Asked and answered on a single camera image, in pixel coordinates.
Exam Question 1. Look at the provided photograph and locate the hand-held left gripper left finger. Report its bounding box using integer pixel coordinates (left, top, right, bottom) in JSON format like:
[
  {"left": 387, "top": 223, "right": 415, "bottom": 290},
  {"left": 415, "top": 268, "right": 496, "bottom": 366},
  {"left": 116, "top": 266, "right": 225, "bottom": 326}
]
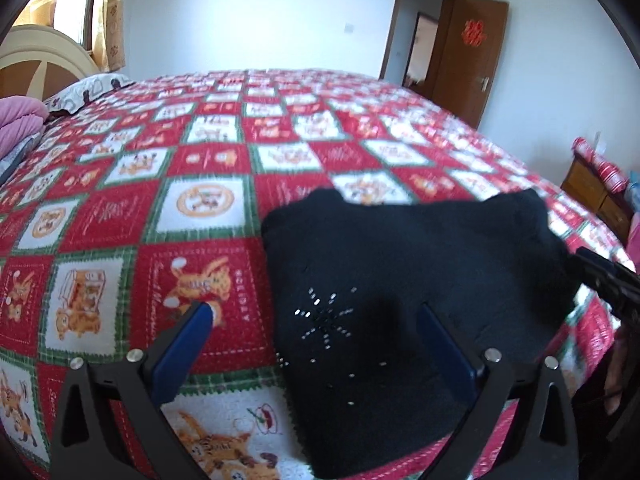
[{"left": 50, "top": 301, "right": 217, "bottom": 480}]

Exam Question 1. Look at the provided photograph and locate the window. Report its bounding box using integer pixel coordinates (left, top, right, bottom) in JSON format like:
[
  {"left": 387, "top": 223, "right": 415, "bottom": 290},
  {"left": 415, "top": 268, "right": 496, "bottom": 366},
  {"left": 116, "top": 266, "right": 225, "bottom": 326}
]
[{"left": 50, "top": 0, "right": 108, "bottom": 56}]

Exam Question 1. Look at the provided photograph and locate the grey folded cloth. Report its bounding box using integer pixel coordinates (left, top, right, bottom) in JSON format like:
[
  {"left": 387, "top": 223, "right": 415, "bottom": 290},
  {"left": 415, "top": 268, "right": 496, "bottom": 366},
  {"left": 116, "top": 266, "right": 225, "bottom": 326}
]
[{"left": 0, "top": 132, "right": 46, "bottom": 187}]

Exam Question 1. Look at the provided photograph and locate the brown door frame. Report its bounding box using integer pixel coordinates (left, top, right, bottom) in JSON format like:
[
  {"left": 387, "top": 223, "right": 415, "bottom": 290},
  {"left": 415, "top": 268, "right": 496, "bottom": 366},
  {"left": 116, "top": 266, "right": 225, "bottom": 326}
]
[{"left": 378, "top": 0, "right": 458, "bottom": 102}]

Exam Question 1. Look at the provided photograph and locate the person's right forearm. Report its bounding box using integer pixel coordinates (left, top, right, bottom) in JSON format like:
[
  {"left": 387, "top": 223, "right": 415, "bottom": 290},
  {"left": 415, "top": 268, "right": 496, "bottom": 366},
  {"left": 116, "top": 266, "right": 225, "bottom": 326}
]
[{"left": 602, "top": 327, "right": 635, "bottom": 416}]

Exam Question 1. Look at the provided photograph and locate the wooden nightstand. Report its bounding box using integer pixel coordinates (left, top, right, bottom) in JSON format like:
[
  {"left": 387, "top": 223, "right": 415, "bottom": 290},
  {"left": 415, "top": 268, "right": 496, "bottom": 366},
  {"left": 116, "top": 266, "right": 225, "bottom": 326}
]
[{"left": 561, "top": 152, "right": 637, "bottom": 247}]

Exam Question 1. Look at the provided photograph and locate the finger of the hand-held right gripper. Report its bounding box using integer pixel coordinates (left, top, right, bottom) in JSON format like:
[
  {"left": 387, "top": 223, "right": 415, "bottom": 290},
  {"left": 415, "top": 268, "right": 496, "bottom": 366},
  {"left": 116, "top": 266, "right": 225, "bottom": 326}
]
[
  {"left": 582, "top": 272, "right": 640, "bottom": 322},
  {"left": 574, "top": 246, "right": 640, "bottom": 292}
]

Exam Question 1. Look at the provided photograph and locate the red printed blanket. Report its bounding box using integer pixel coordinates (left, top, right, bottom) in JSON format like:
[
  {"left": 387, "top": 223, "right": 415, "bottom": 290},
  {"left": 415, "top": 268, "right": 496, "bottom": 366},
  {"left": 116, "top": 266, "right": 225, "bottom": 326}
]
[{"left": 0, "top": 67, "right": 628, "bottom": 480}]

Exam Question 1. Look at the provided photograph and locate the orange patterned curtain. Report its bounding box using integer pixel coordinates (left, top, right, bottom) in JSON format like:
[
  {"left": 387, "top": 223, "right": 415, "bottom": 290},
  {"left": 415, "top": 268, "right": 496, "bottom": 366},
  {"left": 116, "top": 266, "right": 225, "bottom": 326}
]
[{"left": 92, "top": 0, "right": 127, "bottom": 73}]

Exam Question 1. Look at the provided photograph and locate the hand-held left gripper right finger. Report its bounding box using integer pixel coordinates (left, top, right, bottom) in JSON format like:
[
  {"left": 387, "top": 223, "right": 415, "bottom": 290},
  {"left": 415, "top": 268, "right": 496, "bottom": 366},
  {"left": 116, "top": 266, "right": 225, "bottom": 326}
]
[{"left": 417, "top": 301, "right": 581, "bottom": 480}]

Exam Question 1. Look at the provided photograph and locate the red plaid cloth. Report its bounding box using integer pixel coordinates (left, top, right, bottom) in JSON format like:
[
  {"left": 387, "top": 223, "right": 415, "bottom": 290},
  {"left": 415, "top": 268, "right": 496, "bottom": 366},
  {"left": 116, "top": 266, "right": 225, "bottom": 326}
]
[{"left": 572, "top": 136, "right": 630, "bottom": 194}]

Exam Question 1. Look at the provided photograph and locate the brown wooden door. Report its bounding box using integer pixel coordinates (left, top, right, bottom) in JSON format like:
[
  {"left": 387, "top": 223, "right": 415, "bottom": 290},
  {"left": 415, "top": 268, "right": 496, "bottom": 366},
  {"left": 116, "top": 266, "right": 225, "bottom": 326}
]
[{"left": 431, "top": 0, "right": 510, "bottom": 130}]

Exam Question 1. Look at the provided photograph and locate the pink folded blanket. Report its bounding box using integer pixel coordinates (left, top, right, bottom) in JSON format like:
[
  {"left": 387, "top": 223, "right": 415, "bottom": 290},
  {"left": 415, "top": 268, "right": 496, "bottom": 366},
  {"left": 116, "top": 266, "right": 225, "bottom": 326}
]
[{"left": 0, "top": 96, "right": 51, "bottom": 157}]

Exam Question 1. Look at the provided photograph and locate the red paper door decoration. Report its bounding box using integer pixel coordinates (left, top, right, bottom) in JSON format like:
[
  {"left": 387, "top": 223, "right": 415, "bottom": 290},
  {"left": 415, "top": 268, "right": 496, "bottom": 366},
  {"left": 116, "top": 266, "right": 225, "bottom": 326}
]
[{"left": 462, "top": 20, "right": 487, "bottom": 47}]

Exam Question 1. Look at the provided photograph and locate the black sequined sweater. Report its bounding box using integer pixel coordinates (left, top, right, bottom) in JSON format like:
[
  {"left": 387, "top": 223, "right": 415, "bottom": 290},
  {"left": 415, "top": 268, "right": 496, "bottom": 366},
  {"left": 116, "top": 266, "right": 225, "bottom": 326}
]
[{"left": 261, "top": 187, "right": 578, "bottom": 480}]

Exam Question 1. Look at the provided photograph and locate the cream bed headboard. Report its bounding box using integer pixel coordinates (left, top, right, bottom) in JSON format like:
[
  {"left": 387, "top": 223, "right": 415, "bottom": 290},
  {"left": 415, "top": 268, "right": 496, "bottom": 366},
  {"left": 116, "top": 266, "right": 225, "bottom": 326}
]
[{"left": 0, "top": 25, "right": 103, "bottom": 102}]

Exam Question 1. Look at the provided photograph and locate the patterned white pillow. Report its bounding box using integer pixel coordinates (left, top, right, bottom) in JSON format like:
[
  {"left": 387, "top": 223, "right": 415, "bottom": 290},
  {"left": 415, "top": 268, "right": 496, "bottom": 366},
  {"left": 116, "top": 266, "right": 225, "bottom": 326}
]
[{"left": 42, "top": 74, "right": 136, "bottom": 114}]

